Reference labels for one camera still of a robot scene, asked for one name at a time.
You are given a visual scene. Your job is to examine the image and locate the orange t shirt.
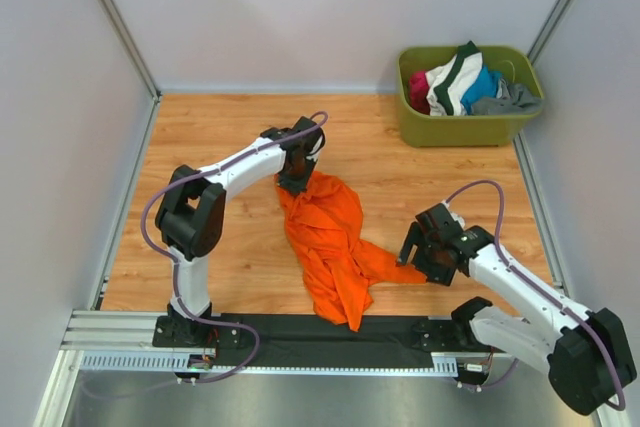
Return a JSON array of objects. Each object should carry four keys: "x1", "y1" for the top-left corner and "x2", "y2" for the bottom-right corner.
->
[{"x1": 276, "y1": 172, "x2": 426, "y2": 332}]

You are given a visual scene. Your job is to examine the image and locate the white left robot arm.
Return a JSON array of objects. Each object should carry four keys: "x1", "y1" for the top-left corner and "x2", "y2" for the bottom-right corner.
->
[{"x1": 149, "y1": 112, "x2": 328, "y2": 348}]

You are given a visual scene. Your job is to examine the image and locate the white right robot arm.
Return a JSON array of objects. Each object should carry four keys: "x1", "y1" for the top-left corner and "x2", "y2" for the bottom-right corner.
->
[{"x1": 397, "y1": 203, "x2": 637, "y2": 415}]

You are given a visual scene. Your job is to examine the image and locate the olive green plastic bin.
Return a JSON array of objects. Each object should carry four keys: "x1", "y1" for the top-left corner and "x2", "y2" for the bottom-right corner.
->
[{"x1": 396, "y1": 45, "x2": 544, "y2": 147}]

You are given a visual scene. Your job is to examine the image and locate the magenta shirt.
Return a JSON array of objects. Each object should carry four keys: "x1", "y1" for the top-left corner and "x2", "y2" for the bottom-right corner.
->
[{"x1": 408, "y1": 71, "x2": 431, "y2": 115}]

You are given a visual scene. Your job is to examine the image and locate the white and green shirt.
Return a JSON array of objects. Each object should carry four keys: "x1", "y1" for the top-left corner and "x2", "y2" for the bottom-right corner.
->
[{"x1": 425, "y1": 41, "x2": 484, "y2": 117}]

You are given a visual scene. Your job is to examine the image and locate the grey shirt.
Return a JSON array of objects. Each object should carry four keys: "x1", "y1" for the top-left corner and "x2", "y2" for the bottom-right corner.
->
[{"x1": 471, "y1": 83, "x2": 544, "y2": 116}]

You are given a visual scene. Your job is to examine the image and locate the blue shirt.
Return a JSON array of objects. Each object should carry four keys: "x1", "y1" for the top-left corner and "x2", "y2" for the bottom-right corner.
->
[{"x1": 461, "y1": 65, "x2": 503, "y2": 115}]

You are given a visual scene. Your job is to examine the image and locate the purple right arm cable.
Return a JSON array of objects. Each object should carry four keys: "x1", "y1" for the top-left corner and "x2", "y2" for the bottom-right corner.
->
[{"x1": 443, "y1": 180, "x2": 627, "y2": 411}]

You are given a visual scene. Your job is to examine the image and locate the slotted cable duct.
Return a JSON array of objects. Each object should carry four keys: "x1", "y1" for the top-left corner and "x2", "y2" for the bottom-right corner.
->
[{"x1": 80, "y1": 351, "x2": 458, "y2": 378}]

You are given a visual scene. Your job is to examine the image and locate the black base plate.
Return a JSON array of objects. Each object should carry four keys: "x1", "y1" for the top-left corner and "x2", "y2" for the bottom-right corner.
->
[{"x1": 152, "y1": 313, "x2": 491, "y2": 369}]

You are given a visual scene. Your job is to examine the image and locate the aluminium front rail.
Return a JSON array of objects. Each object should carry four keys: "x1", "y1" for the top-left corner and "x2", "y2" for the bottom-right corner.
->
[{"x1": 63, "y1": 311, "x2": 477, "y2": 364}]

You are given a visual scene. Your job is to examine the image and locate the left aluminium corner post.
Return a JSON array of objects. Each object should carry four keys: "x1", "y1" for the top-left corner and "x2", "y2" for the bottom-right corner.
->
[{"x1": 98, "y1": 0, "x2": 161, "y2": 100}]

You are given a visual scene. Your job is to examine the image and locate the aluminium corner post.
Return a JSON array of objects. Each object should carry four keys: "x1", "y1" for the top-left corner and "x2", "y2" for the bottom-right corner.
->
[
  {"x1": 98, "y1": 0, "x2": 161, "y2": 100},
  {"x1": 527, "y1": 0, "x2": 604, "y2": 63}
]

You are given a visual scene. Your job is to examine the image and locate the right aluminium corner post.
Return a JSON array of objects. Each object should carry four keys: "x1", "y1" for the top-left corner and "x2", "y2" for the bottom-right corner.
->
[{"x1": 527, "y1": 0, "x2": 604, "y2": 63}]

